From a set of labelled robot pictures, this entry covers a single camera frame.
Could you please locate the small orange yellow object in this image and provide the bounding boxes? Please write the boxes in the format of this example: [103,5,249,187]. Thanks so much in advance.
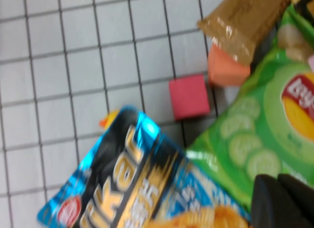
[99,109,121,128]

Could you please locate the green Lay's cucumber chips bag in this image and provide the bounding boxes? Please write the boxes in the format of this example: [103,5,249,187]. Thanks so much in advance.
[185,3,314,214]

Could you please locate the magenta red foam cube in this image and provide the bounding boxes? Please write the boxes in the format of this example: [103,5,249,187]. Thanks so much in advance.
[168,74,211,121]

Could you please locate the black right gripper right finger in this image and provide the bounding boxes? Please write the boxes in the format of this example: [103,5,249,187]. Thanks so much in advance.
[279,173,314,214]

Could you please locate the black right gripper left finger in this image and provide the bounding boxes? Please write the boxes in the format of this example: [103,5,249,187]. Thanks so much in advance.
[252,174,314,228]

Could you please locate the blue corn chips bag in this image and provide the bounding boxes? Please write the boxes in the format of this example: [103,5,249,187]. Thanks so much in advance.
[36,105,253,228]

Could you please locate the brown wrapped snack package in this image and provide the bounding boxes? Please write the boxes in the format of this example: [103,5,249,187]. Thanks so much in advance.
[197,0,292,66]

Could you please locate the orange foam block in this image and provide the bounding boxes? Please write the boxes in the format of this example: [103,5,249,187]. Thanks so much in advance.
[207,43,251,87]

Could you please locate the white black grid tablecloth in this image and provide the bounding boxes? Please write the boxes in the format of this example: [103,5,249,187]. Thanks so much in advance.
[0,0,314,228]

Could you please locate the small gold black snack packet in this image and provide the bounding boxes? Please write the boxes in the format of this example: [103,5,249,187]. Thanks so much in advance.
[288,0,314,17]

